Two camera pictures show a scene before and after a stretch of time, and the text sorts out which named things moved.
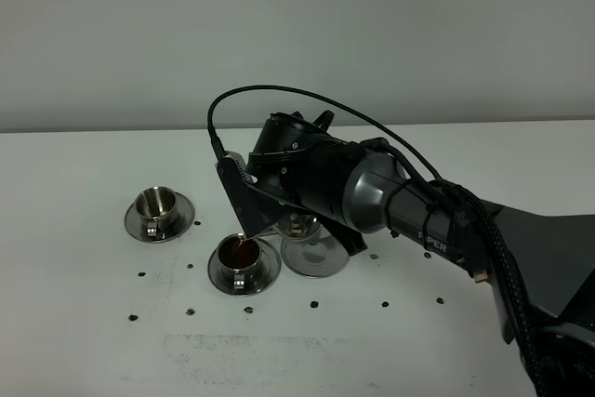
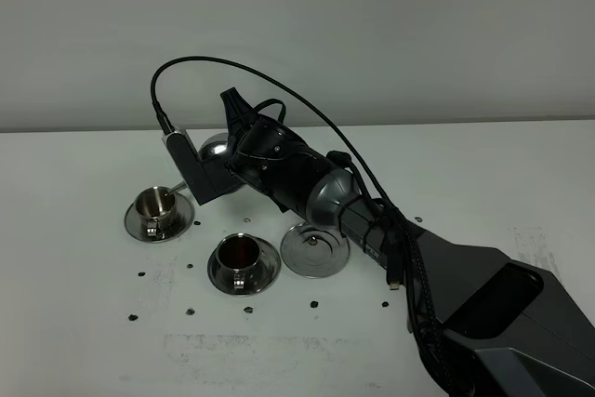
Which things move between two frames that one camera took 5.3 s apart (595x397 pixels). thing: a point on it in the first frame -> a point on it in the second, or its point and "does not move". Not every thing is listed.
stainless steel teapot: (298, 231) -> (214, 146)
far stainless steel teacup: (158, 207) does not move
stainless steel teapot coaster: (314, 260) does not move
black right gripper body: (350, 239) -> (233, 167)
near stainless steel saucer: (270, 267) does not move
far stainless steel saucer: (185, 213) does not move
